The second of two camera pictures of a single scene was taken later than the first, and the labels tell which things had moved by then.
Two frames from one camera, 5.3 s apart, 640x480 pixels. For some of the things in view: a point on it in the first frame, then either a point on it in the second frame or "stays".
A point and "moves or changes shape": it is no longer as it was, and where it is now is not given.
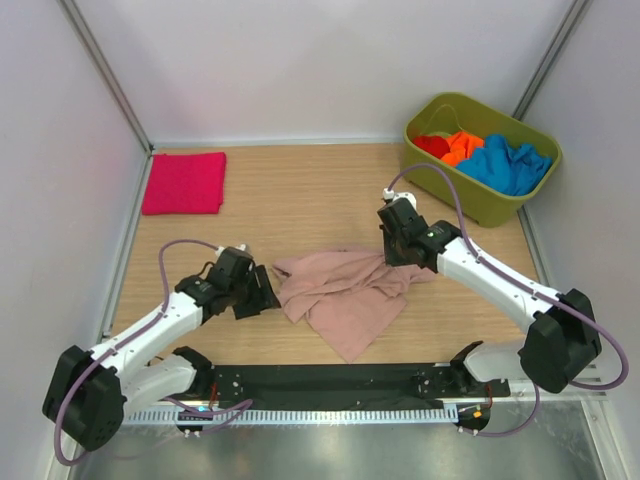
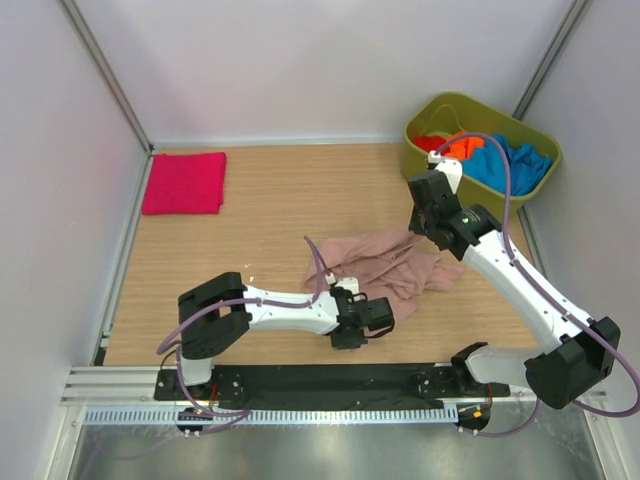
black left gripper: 264,297 → 349,343
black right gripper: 391,258 → 415,225
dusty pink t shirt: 349,296 moves or changes shape
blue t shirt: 512,169 stays
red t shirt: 435,145 stays
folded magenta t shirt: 186,183 stays
